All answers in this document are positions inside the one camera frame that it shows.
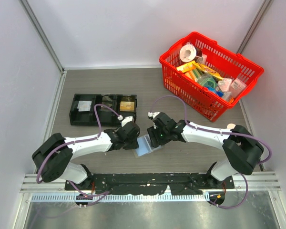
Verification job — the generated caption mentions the grey card holder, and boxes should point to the grey card holder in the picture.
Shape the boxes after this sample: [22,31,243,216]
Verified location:
[133,135,162,158]

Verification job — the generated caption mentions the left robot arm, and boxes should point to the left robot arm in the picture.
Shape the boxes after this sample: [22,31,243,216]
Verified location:
[32,121,140,190]

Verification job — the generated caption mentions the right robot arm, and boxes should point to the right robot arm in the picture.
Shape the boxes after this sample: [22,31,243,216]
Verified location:
[147,112,264,188]

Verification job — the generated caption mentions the gold card in tray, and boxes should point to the gold card in tray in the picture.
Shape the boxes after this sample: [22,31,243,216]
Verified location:
[120,101,135,112]

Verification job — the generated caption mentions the silver card in tray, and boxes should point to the silver card in tray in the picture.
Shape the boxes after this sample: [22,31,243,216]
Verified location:
[77,101,92,112]

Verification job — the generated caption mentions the black three-slot tray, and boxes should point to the black three-slot tray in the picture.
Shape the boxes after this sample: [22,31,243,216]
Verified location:
[69,94,137,126]

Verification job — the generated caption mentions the beige round tag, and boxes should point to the beige round tag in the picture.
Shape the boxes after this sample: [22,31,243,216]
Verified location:
[227,123,235,129]

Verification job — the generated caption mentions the green packet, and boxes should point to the green packet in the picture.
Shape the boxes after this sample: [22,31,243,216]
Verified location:
[198,73,218,90]

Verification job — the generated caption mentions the red shopping basket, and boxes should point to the red shopping basket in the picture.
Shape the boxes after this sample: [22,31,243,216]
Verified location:
[159,31,264,122]

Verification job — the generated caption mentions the yellow snack box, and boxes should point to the yellow snack box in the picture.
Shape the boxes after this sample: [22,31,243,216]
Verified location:
[176,61,223,82]

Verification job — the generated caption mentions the white tape roll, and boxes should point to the white tape roll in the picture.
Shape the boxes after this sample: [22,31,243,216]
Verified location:
[179,44,196,62]

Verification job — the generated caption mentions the pink white packet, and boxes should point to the pink white packet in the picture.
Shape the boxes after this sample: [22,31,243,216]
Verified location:
[229,78,247,99]

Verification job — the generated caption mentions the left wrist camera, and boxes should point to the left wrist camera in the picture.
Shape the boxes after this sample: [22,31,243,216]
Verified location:
[117,115,134,127]

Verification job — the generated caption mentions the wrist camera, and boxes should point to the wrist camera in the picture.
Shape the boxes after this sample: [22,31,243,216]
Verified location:
[117,115,134,127]
[148,111,160,120]

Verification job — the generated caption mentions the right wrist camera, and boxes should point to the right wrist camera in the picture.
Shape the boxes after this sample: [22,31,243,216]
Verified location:
[148,111,160,120]

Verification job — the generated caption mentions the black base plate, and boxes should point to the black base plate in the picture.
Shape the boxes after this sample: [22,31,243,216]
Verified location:
[75,173,235,196]

